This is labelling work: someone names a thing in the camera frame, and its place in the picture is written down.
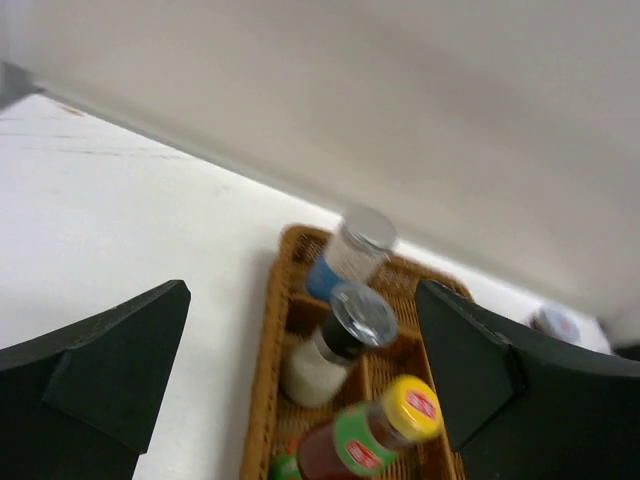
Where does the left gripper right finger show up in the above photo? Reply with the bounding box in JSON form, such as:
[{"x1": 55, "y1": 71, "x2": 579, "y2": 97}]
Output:
[{"x1": 415, "y1": 281, "x2": 639, "y2": 479}]

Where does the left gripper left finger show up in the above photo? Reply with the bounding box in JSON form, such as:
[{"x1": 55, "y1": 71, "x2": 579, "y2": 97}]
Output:
[{"x1": 1, "y1": 280, "x2": 191, "y2": 479}]

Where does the red-label spice jar back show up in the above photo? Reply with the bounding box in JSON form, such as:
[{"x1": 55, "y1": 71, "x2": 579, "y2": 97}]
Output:
[{"x1": 528, "y1": 306, "x2": 581, "y2": 344}]

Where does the yellow-cap hot sauce bottle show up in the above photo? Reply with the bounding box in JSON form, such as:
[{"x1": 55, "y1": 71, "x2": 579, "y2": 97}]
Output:
[{"x1": 269, "y1": 375, "x2": 444, "y2": 479}]

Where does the black-top salt grinder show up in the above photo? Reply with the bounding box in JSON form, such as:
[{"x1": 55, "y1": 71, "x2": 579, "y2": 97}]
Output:
[{"x1": 280, "y1": 283, "x2": 399, "y2": 408}]

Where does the silver-lid spice jar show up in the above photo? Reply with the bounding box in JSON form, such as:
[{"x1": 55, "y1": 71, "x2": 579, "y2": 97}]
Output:
[{"x1": 305, "y1": 206, "x2": 397, "y2": 302}]

